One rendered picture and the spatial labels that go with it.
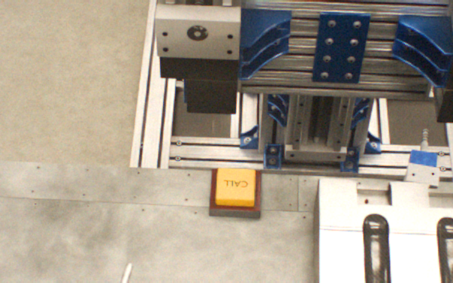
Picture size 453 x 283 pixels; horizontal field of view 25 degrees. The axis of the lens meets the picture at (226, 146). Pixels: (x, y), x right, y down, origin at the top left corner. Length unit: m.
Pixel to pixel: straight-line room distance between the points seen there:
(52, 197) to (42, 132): 1.13
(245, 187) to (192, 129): 0.89
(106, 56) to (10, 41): 0.29
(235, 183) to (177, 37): 0.25
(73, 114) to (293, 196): 1.26
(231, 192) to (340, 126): 0.63
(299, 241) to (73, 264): 0.35
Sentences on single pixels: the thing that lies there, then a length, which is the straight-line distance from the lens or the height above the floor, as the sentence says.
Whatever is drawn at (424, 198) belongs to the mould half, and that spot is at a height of 0.89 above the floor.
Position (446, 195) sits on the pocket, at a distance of 1.57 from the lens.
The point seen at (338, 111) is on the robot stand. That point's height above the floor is 0.48.
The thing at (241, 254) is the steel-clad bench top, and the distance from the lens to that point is 1.55.
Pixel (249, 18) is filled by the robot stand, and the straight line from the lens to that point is 1.72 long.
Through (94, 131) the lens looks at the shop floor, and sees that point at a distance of 2.73.
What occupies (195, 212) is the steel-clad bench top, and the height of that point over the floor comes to 0.80.
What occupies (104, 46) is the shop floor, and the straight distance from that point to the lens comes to 2.93.
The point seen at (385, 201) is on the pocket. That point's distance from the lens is 1.55.
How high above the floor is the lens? 2.12
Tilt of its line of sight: 52 degrees down
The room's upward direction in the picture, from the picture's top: 2 degrees clockwise
